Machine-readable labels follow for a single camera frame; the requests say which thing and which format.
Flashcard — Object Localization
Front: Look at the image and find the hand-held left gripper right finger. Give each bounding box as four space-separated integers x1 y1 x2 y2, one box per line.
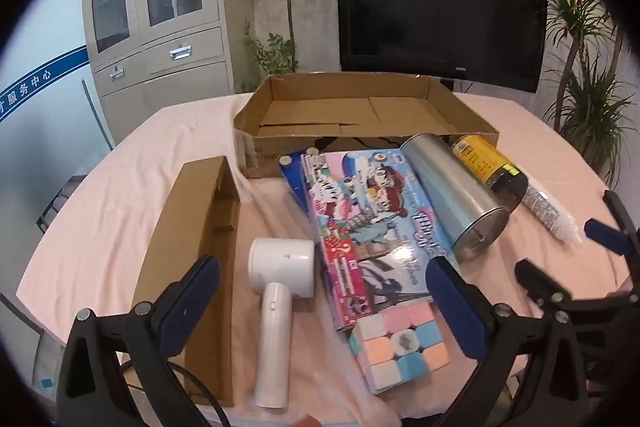
424 255 591 427

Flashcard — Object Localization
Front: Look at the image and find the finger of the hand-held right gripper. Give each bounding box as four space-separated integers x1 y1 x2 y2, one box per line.
584 189 640 258
515 258 640 323

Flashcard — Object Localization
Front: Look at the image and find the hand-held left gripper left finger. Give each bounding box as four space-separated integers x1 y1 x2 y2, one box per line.
55 253 222 427

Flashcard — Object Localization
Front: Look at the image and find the pastel puzzle cube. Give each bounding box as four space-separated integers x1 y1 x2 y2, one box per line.
347 298 451 395

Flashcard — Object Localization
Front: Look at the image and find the narrow cardboard box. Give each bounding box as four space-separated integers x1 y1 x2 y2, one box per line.
131 155 242 408

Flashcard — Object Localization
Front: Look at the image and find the silver cylindrical can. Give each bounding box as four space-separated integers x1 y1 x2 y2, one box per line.
401 133 510 263

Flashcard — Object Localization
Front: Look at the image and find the colourful printed box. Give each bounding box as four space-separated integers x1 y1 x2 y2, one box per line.
301 148 458 333

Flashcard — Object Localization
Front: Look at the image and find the yellow labelled bottle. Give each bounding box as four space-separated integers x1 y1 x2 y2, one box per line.
450 134 528 212

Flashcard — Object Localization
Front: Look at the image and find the large cardboard box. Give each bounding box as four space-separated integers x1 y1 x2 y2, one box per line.
233 73 501 179

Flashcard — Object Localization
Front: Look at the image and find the white plastic tube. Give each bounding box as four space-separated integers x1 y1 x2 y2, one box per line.
520 179 585 245

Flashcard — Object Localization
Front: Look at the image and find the white handheld lint remover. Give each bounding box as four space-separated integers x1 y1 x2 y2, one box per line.
248 237 317 409

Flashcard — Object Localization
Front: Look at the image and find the spiky-leaved green potted plant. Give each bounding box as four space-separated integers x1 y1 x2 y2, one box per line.
540 0 631 188

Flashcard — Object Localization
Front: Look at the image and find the pink tablecloth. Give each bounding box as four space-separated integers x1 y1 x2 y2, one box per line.
15 92 640 427

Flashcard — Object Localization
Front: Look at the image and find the black metal chair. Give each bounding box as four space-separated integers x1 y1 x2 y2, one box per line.
37 174 88 233

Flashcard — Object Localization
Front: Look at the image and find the grey metal cabinet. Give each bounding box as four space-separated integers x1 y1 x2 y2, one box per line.
81 0 236 148

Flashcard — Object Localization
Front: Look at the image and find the black cable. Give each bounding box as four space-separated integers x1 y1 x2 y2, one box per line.
117 354 231 427

